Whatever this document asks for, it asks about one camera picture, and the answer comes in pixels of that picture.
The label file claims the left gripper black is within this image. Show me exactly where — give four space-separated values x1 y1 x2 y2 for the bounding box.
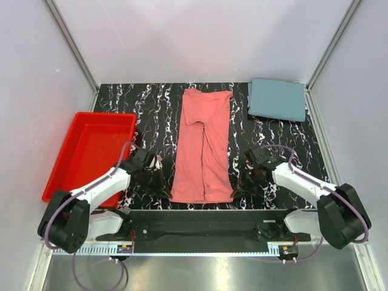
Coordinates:
140 167 172 199

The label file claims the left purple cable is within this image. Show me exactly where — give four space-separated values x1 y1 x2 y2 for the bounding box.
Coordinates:
44 141 140 290

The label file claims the white slotted cable duct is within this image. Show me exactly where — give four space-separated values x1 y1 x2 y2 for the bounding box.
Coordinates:
53 244 301 257

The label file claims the right aluminium frame post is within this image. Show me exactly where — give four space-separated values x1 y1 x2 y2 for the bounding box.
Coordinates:
306 0 364 91

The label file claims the red plastic bin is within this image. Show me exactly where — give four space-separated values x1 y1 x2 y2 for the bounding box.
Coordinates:
42 112 136 202

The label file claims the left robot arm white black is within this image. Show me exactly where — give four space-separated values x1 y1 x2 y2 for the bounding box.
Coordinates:
38 148 172 253

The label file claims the pink t shirt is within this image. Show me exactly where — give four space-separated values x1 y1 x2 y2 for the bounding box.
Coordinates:
170 89 233 204

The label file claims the purple cable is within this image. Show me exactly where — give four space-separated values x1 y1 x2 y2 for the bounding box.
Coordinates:
44 141 140 290
248 144 371 263

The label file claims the aluminium frame post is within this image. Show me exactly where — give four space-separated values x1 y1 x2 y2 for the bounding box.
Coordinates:
306 0 364 91
43 0 99 93

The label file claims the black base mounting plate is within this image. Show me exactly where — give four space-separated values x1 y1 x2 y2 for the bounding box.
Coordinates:
97 210 311 251

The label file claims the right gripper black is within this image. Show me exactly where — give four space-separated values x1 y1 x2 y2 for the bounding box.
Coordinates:
231 166 262 199

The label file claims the folded blue t shirt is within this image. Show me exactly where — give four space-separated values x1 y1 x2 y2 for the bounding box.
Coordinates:
247 79 306 122

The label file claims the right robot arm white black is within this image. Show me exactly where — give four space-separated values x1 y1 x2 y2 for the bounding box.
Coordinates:
231 145 372 250

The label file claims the left aluminium frame post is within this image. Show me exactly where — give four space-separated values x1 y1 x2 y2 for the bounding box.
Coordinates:
43 0 99 93

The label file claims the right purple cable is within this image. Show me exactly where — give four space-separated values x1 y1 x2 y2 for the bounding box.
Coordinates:
248 144 371 263

